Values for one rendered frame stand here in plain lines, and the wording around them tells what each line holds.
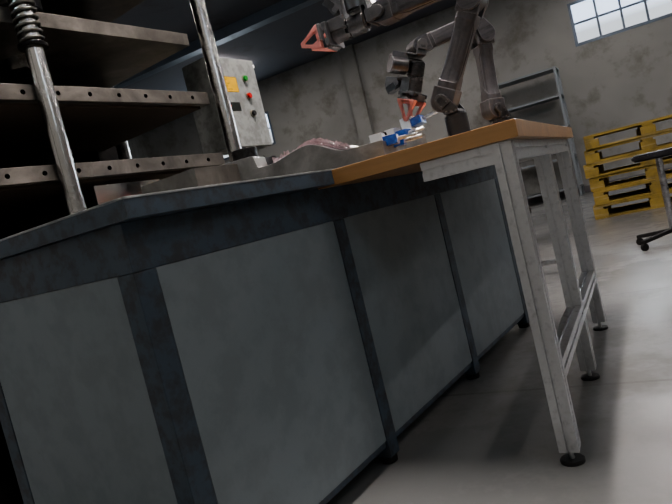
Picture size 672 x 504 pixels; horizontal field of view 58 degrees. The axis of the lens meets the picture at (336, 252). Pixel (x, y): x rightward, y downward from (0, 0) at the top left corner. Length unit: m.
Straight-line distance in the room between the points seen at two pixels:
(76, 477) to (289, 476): 0.45
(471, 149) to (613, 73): 10.02
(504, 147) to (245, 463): 0.86
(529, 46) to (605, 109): 1.70
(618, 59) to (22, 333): 10.70
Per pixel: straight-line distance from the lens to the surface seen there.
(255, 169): 1.80
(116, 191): 2.15
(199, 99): 2.54
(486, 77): 2.28
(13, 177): 1.99
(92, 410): 1.33
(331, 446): 1.48
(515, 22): 11.72
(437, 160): 1.44
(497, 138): 1.38
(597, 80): 11.42
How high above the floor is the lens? 0.69
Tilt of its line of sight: 4 degrees down
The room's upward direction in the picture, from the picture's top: 14 degrees counter-clockwise
